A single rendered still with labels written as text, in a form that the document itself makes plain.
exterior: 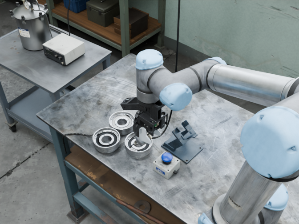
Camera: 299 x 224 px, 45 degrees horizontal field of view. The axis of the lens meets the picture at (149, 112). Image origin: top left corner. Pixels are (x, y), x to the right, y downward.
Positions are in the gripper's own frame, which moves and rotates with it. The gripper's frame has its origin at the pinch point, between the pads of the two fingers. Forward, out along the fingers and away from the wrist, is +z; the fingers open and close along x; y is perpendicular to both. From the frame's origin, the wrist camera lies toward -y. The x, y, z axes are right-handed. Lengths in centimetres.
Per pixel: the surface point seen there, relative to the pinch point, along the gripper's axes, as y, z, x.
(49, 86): -75, 25, 10
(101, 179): -20.3, 38.0, -5.5
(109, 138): -16.6, 11.2, -1.7
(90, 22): -169, 68, 113
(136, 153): -2.6, 9.8, -1.1
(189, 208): 24.7, 13.1, -4.3
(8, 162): -108, 93, -14
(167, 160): 9.5, 5.9, 1.5
